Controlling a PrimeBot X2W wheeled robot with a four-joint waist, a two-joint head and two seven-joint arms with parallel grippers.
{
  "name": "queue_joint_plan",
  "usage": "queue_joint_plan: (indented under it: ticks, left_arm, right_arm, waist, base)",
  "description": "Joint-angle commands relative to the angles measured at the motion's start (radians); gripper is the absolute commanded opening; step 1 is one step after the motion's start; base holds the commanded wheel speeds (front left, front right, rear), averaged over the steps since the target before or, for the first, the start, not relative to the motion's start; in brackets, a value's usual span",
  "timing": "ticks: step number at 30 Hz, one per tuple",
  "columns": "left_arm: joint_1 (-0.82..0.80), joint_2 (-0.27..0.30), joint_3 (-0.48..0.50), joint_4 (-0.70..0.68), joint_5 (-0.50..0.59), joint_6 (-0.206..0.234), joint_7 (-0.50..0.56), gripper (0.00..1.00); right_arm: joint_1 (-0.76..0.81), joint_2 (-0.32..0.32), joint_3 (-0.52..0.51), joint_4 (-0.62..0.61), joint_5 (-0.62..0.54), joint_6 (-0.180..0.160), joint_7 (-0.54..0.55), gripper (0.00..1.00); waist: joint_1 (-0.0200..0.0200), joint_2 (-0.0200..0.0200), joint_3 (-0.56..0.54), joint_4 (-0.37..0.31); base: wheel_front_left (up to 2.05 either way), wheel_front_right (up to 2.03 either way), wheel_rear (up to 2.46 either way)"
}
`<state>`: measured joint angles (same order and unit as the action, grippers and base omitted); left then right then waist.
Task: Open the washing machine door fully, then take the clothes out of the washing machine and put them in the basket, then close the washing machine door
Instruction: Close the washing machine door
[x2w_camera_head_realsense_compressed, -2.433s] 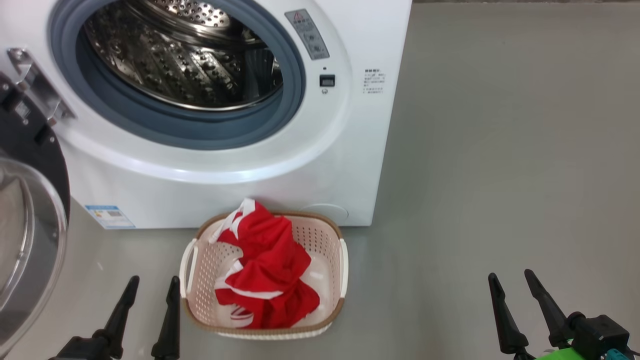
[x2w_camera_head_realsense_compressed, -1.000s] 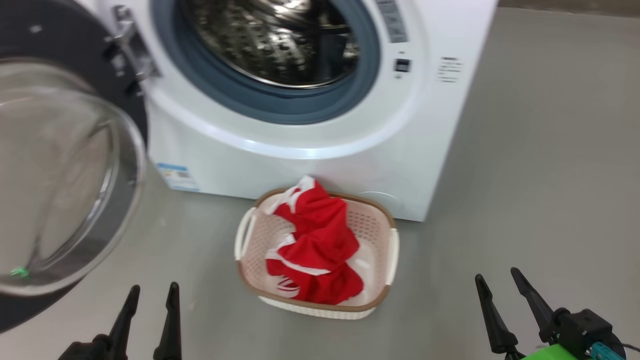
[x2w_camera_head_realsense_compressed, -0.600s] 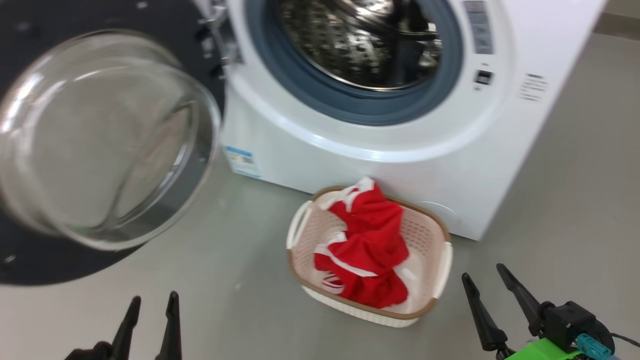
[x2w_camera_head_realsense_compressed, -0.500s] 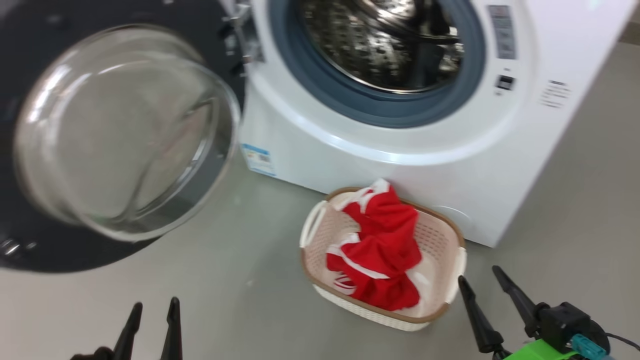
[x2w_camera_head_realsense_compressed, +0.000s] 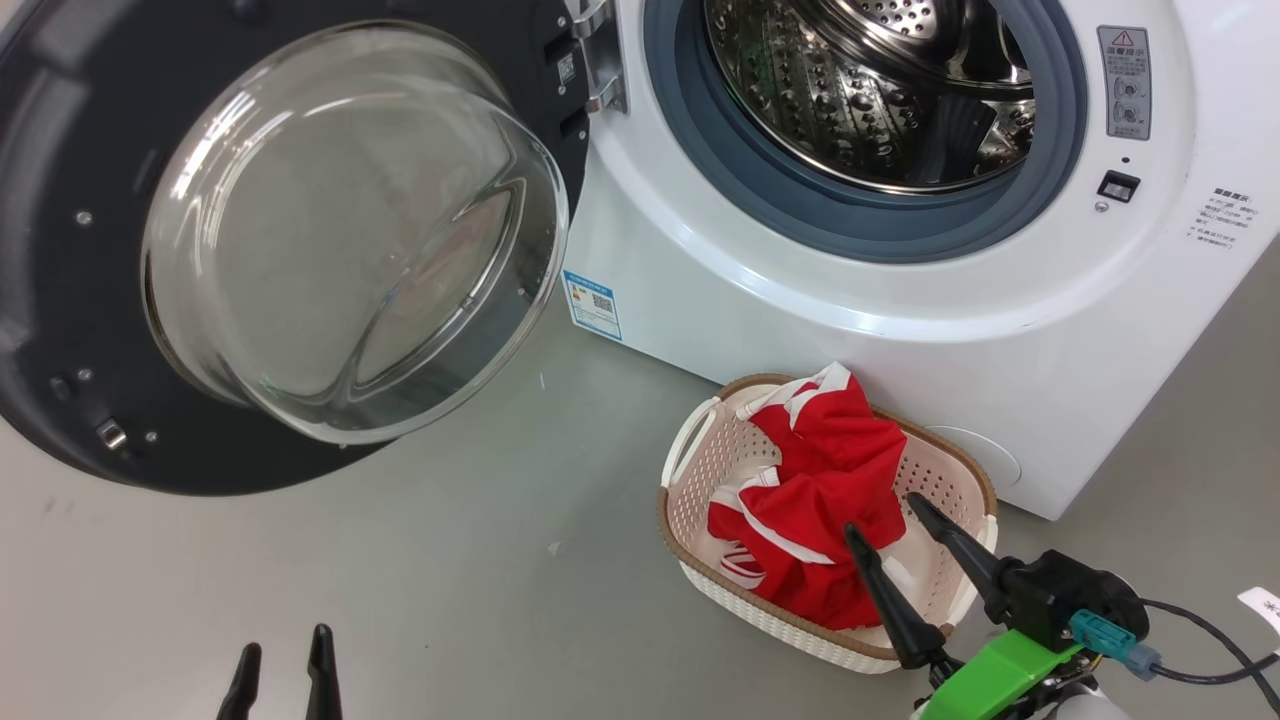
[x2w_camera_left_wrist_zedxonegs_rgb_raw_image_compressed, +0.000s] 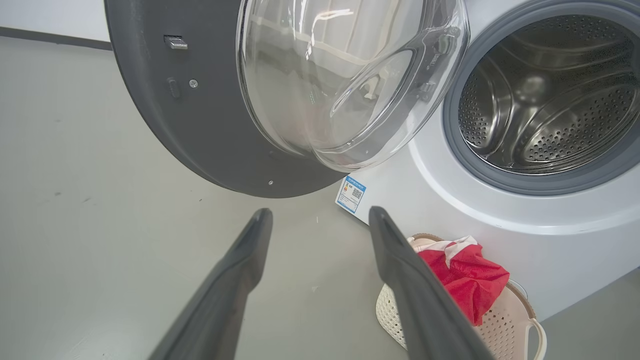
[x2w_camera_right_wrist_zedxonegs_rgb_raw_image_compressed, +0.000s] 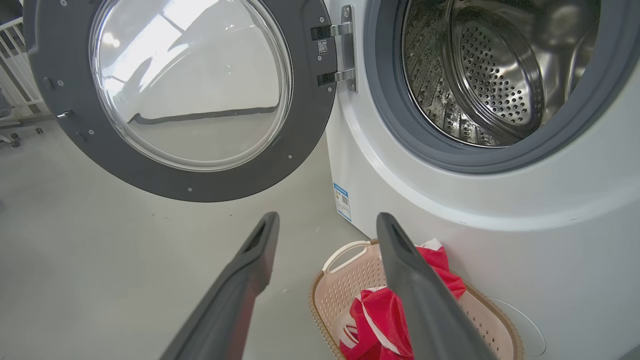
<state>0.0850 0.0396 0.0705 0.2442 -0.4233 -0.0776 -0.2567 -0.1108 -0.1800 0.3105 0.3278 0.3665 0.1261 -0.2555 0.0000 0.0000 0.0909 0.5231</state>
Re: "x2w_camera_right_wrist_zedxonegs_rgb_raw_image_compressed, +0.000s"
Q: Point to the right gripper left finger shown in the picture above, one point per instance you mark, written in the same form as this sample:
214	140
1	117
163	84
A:
230	310

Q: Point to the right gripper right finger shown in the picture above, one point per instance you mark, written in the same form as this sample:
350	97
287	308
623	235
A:
430	315

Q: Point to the red garment with white trim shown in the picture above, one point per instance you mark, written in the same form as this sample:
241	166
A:
380	320

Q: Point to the dark round glass washer door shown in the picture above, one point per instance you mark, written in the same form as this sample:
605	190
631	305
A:
85	120

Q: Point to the cream basket with brown rim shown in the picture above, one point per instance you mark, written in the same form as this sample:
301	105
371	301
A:
340	295

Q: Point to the white front-load washing machine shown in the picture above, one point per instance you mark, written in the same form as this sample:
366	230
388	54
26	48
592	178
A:
500	225

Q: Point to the metal washer door hinge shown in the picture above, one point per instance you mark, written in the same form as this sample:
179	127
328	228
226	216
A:
346	50

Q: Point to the blue energy label sticker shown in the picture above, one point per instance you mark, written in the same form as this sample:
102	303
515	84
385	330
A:
342	202

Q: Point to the white slatted railing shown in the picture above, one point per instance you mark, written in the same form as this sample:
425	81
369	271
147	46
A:
15	55

